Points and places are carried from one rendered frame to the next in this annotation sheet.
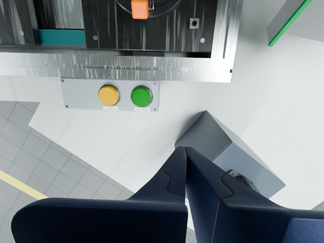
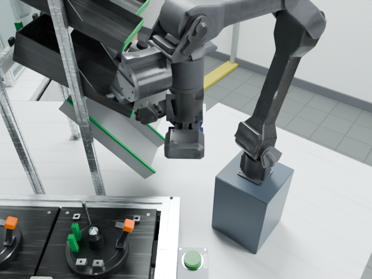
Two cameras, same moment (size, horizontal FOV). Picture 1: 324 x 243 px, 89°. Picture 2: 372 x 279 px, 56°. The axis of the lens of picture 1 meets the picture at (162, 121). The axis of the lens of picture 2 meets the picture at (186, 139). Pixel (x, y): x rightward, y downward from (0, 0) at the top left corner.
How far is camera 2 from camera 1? 0.59 m
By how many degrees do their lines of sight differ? 55
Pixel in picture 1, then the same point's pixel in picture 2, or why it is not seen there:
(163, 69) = (168, 244)
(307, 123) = (217, 156)
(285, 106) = (204, 171)
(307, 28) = (148, 160)
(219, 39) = (148, 206)
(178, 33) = (141, 230)
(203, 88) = (190, 230)
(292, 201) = (298, 150)
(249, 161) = (229, 165)
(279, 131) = not seen: hidden behind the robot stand
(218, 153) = (225, 182)
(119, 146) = not seen: outside the picture
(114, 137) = not seen: outside the picture
